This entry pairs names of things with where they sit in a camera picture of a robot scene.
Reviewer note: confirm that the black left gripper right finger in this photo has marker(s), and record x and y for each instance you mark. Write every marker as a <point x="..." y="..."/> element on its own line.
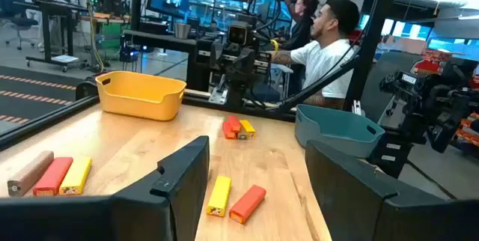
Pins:
<point x="355" y="203"/>

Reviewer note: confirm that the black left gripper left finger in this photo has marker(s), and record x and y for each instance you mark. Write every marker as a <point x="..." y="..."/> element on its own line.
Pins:
<point x="179" y="203"/>

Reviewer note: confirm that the yellow wooden block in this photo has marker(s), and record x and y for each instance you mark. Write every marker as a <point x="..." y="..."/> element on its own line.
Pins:
<point x="76" y="175"/>
<point x="220" y="194"/>
<point x="248" y="127"/>

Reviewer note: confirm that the red wooden block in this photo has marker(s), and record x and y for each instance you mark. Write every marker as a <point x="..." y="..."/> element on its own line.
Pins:
<point x="235" y="123"/>
<point x="54" y="175"/>
<point x="249" y="201"/>
<point x="228" y="130"/>

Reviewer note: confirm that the black background robot arm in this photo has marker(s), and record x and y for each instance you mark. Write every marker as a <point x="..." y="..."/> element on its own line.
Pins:
<point x="430" y="102"/>

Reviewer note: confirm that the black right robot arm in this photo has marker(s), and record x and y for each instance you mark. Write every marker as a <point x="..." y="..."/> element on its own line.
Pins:
<point x="239" y="93"/>

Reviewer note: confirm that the metal cup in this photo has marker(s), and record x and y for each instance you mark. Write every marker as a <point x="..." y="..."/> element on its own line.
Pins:
<point x="182" y="30"/>

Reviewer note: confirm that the teal plastic bin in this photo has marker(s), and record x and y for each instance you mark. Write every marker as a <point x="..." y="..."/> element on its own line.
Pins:
<point x="329" y="136"/>

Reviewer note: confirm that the black workbench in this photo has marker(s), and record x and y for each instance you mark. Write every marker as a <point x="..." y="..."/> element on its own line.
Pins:
<point x="161" y="39"/>

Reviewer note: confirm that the yellow plastic bin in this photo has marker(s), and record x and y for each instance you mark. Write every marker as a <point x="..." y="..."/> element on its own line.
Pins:
<point x="138" y="102"/>

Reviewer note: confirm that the green bin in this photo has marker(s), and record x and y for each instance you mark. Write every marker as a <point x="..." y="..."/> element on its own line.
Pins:
<point x="110" y="35"/>

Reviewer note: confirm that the red storage rack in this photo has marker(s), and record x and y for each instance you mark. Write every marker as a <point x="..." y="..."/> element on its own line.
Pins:
<point x="426" y="65"/>

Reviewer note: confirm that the black standing desk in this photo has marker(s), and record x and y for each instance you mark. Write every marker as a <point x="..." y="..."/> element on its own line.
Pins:
<point x="46" y="27"/>

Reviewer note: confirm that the dark office chair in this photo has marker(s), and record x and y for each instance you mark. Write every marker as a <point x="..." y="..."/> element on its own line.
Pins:
<point x="11" y="1"/>

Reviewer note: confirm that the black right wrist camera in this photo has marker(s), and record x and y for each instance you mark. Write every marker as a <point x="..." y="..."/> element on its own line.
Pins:
<point x="240" y="33"/>

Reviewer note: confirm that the black metal table frame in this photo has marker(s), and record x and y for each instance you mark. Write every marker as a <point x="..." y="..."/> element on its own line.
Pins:
<point x="368" y="46"/>

